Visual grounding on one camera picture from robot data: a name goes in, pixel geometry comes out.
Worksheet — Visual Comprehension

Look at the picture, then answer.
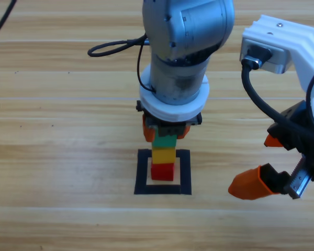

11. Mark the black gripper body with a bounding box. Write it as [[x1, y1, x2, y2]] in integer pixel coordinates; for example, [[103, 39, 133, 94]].
[[136, 100, 203, 138], [266, 100, 314, 200]]

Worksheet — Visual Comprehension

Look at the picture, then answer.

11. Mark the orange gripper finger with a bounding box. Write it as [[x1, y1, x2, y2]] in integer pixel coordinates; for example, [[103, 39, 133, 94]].
[[142, 122, 156, 143], [263, 133, 283, 148], [228, 163, 291, 201], [176, 124, 192, 140]]

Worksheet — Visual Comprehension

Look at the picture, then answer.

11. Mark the green block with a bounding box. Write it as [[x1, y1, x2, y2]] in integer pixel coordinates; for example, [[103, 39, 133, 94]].
[[152, 134, 177, 149]]

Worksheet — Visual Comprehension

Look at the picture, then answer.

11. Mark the yellow block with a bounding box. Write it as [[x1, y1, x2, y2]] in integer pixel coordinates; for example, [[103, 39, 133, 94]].
[[151, 146, 176, 165]]

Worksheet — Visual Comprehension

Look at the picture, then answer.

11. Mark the red block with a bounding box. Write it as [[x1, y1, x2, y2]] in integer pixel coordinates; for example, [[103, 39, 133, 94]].
[[150, 162, 175, 181]]

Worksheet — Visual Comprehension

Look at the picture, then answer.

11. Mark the black tape square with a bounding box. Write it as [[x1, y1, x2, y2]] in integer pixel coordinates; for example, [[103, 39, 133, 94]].
[[133, 148, 193, 196]]

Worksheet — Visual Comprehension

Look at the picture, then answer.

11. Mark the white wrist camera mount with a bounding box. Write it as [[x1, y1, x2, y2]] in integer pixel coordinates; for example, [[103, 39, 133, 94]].
[[239, 14, 314, 129], [139, 64, 210, 121]]

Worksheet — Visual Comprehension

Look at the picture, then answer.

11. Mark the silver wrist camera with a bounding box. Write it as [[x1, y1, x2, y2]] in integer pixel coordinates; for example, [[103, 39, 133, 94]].
[[239, 39, 291, 75]]

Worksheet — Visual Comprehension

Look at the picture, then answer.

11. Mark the black hanging cable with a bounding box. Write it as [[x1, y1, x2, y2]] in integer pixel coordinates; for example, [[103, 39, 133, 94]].
[[0, 0, 18, 45]]

